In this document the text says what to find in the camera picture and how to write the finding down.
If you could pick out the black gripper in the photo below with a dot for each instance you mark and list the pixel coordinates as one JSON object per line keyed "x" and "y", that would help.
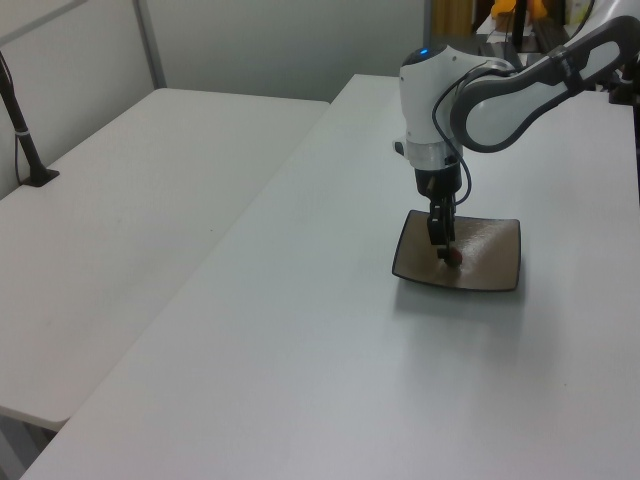
{"x": 436, "y": 179}

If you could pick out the red strawberry with green top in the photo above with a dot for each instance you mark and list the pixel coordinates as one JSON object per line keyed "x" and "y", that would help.
{"x": 454, "y": 259}

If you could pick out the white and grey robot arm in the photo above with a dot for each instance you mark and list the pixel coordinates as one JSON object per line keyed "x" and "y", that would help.
{"x": 425, "y": 100}

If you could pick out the square brown ceramic plate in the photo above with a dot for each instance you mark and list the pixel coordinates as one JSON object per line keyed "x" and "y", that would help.
{"x": 487, "y": 255}

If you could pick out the brown wooden panel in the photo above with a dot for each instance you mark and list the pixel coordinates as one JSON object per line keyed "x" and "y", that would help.
{"x": 451, "y": 16}

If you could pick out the black upright stand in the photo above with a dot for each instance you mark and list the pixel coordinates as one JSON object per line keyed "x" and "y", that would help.
{"x": 519, "y": 25}

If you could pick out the yellow plastic object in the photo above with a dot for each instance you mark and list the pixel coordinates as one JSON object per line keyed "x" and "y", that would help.
{"x": 504, "y": 7}

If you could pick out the white side table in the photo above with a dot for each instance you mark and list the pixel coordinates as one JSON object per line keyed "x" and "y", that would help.
{"x": 125, "y": 210}

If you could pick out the black pole with foot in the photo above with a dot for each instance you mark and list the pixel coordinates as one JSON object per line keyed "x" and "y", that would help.
{"x": 26, "y": 146}

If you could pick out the black table clamp mount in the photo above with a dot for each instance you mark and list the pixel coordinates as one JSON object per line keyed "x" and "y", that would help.
{"x": 625, "y": 90}

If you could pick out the grey partition frame post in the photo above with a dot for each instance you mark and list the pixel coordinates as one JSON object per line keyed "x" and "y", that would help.
{"x": 150, "y": 45}

